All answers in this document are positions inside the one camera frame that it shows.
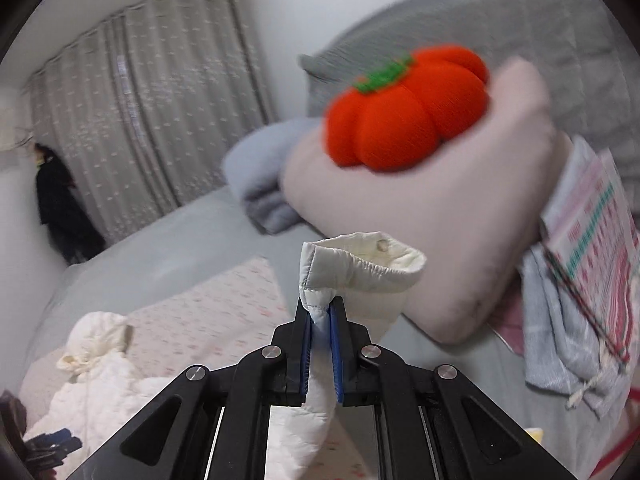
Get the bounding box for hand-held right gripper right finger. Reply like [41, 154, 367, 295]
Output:
[329, 296, 576, 480]

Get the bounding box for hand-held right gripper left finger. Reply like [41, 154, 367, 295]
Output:
[70, 299, 315, 480]

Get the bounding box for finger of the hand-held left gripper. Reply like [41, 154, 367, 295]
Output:
[22, 427, 83, 466]

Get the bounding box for white padded jacket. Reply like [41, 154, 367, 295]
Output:
[22, 232, 427, 480]

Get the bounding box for dark hanging clothes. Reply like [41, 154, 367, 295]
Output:
[32, 142, 107, 266]

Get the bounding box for cherry-print blanket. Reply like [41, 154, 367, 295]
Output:
[20, 256, 381, 480]

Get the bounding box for pink pillow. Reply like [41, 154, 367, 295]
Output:
[280, 56, 576, 346]

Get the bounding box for grey bed sheet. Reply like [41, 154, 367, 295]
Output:
[25, 185, 636, 480]

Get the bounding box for folded grey-blue blanket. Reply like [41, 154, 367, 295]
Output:
[222, 117, 326, 235]

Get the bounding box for orange pumpkin plush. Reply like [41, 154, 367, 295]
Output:
[324, 46, 491, 175]

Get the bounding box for pink striped printed cloth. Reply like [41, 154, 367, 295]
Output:
[492, 136, 640, 361]

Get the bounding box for grey star-print curtain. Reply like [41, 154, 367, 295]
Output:
[22, 0, 278, 248]

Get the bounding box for grey quilted pillow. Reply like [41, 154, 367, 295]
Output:
[299, 0, 640, 161]

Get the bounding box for light blue drawstring bag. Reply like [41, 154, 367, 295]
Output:
[520, 245, 632, 420]

